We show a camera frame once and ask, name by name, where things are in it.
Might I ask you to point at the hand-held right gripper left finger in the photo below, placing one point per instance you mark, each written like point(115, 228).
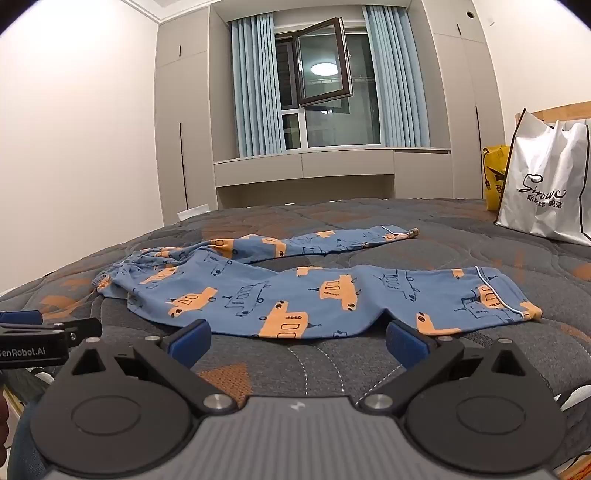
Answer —
point(189, 340)

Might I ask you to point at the blue pants with orange cars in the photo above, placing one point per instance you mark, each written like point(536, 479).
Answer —
point(286, 290)

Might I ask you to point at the beige tall wardrobe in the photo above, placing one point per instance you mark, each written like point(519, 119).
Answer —
point(184, 138)
point(461, 115)

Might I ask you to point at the wooden headboard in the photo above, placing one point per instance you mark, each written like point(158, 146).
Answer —
point(563, 110)

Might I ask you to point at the window with brown sash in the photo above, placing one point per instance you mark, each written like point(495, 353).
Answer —
point(332, 120)

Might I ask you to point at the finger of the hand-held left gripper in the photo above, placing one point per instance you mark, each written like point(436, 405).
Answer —
point(83, 330)
point(18, 317)

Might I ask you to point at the beige window seat cabinet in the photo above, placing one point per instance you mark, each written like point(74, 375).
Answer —
point(323, 170)

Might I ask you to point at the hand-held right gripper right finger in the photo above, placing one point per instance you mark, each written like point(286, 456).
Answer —
point(406, 342)

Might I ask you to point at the yellow bag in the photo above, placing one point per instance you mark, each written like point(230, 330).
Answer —
point(494, 180)

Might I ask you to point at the grey quilted bed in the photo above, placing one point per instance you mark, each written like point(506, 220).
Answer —
point(461, 254)

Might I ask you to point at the white shopping bag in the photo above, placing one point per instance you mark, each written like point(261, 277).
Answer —
point(540, 184)

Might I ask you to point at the light blue curtain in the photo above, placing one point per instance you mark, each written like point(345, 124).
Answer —
point(256, 92)
point(397, 83)

